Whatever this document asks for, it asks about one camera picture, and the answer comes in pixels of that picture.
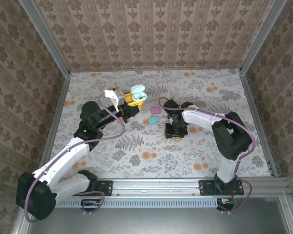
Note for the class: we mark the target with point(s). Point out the mint green earbud charging case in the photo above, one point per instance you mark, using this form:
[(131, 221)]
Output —
[(138, 88)]

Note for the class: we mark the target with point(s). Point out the pink earbud charging case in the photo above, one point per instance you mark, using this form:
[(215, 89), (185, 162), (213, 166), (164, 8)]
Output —
[(155, 110)]

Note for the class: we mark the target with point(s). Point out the blue earbud charging case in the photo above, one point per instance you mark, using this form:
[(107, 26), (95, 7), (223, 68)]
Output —
[(153, 120)]

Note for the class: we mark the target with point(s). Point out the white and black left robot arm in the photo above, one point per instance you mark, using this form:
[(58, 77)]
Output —
[(68, 153)]

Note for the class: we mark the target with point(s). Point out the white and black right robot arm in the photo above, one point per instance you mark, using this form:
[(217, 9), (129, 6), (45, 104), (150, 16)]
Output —
[(200, 119)]

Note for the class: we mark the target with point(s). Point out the floral patterned table cover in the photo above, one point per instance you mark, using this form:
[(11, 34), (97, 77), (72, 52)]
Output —
[(185, 158)]

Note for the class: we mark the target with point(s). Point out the grey steel panel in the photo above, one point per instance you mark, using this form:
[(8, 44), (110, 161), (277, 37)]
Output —
[(161, 221)]

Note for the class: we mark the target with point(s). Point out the thin aluminium wall rail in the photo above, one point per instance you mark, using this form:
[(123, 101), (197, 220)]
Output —
[(127, 70)]

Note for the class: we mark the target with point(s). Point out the aluminium frame rail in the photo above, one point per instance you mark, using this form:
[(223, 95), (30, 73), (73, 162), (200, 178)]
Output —
[(57, 114), (253, 109)]

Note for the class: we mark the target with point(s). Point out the wide aluminium base rail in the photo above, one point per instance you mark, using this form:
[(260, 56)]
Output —
[(156, 186)]

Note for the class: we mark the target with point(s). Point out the aluminium frame post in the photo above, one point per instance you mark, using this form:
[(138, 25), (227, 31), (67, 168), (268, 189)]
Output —
[(47, 40), (262, 36)]

